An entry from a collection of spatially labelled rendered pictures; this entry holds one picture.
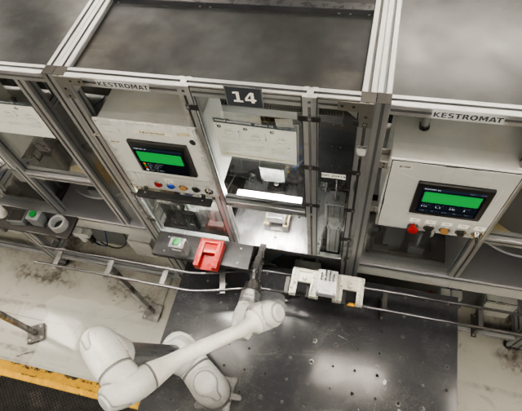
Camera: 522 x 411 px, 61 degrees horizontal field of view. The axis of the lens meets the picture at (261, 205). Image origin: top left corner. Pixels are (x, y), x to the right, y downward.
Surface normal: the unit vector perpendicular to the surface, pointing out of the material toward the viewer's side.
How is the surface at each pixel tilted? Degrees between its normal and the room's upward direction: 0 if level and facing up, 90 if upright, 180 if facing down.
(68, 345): 0
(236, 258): 0
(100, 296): 0
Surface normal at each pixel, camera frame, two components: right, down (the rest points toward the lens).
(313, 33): -0.11, -0.52
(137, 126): -0.22, 0.85
